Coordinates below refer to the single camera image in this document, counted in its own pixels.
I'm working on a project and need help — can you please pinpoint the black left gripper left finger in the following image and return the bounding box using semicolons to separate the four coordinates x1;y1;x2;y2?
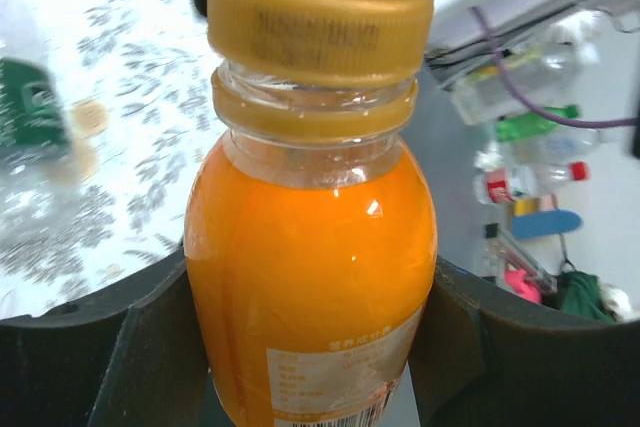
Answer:
1;250;208;426

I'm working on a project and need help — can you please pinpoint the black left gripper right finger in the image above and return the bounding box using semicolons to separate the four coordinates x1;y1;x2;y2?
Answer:
409;260;639;426

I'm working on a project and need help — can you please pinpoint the orange juice bottle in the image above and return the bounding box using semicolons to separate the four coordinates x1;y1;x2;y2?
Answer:
184;62;437;426

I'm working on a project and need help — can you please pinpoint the gold bottle cap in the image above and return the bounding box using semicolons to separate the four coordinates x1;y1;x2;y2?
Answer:
207;0;434;88

